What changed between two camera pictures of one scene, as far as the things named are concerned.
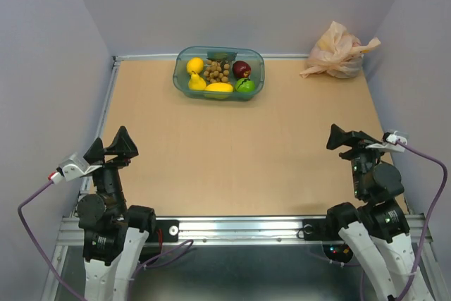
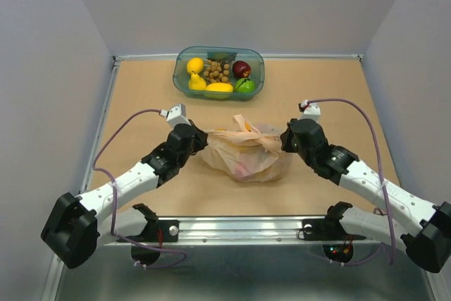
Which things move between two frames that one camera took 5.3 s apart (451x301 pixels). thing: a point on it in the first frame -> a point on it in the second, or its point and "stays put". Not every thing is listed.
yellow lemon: x=196 y=64 stays put
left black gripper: x=122 y=143 -> x=199 y=136
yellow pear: x=196 y=82 stays put
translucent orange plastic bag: x=339 y=53 -> x=246 y=153
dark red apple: x=241 y=69 stays put
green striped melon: x=244 y=85 stays put
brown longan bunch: x=215 y=72 stays put
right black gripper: x=359 y=140 -> x=287 y=135
